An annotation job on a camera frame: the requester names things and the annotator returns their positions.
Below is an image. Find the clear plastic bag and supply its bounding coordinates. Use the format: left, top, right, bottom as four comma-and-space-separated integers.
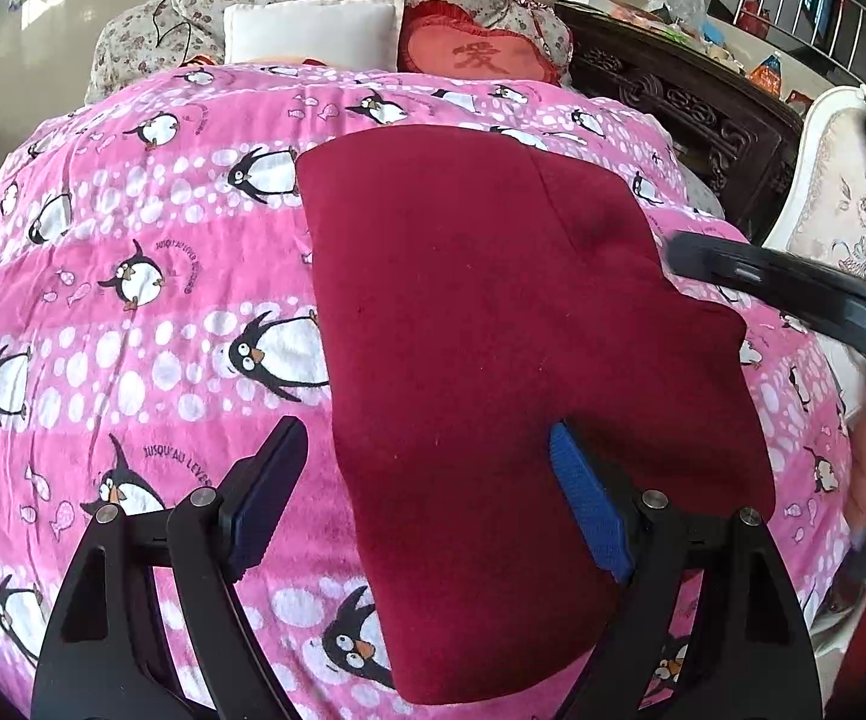
647, 0, 708, 27

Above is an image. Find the pink penguin print blanket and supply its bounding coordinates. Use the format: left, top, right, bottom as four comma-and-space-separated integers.
0, 64, 854, 720

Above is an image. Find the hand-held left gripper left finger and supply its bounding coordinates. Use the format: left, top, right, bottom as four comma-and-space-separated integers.
30, 416, 310, 720

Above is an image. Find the carved dark wooden cabinet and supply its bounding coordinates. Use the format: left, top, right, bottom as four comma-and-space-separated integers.
553, 2, 805, 241

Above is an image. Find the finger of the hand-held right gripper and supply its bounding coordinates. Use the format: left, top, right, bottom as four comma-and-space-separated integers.
664, 231, 866, 376

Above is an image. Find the red heart cushion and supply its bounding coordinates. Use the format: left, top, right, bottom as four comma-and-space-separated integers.
397, 0, 563, 85

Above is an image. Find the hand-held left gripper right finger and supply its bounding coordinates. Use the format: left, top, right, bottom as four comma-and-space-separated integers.
549, 422, 824, 720

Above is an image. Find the white floral upholstered chair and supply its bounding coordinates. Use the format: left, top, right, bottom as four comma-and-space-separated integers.
766, 82, 866, 293

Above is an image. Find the dark red fleece garment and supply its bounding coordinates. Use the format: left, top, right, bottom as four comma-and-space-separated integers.
296, 124, 777, 706

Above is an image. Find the white pillow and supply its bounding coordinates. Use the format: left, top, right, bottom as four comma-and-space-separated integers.
223, 0, 406, 74

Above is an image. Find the orange snack packet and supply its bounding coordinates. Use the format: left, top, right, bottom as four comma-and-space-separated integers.
749, 52, 786, 98

